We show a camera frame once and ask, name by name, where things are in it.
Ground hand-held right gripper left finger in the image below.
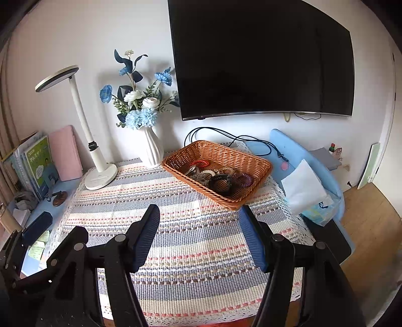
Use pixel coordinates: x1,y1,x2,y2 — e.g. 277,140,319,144
39,204,161,327

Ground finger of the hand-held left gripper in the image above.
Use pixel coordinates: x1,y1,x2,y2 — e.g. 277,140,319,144
6,226,89,294
0,212,53,282

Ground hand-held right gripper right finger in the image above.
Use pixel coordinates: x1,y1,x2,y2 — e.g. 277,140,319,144
239,205,366,327

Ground brown wicker basket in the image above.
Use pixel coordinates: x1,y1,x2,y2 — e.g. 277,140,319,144
161,140,273,211

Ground green note pad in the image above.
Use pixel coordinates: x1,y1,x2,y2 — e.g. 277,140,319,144
29,231,51,261

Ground grey crumpled cloth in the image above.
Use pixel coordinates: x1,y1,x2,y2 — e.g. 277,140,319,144
14,191,37,211

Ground brown round dish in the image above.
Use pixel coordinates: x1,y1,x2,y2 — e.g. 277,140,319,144
51,191,68,207

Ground striped woven tablecloth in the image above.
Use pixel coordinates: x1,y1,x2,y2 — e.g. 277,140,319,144
50,141,316,327

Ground green cover book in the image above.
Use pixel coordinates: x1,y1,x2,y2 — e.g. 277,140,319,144
23,136,60,198

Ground light blue book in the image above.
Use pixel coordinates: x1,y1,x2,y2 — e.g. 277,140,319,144
2,132,43,197

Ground tissue pack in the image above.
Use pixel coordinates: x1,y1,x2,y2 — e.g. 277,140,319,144
280,159,341,226

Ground black wristband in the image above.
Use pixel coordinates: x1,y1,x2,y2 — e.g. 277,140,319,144
209,173,233,195

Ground pink folder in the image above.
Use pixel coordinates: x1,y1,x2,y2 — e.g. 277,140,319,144
48,125,84,182

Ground black side table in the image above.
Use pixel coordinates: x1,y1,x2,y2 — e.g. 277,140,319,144
300,217,351,266

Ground white desk lamp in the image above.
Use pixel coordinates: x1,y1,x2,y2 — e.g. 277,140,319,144
35,65,118,191

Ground beige curtain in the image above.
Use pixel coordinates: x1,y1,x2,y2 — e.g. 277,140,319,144
0,47,20,202

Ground white ribbed vase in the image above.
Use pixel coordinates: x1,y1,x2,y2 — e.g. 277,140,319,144
143,126,164,167

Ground light blue plastic board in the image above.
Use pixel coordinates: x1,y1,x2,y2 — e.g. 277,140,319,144
243,129,344,221

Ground grey box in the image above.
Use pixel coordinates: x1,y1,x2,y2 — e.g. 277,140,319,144
309,148,342,171

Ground blue white artificial flowers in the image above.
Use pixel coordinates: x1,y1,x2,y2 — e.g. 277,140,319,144
100,49,181,130

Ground white leaning panel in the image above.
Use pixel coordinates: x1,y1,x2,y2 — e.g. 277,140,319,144
357,143,381,189

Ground purple coil hair tie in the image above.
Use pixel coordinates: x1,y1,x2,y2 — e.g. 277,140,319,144
233,174,254,190

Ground black cable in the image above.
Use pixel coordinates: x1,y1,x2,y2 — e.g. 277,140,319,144
184,127,289,170

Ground black wall television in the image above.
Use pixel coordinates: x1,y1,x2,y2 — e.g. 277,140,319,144
167,0,355,121

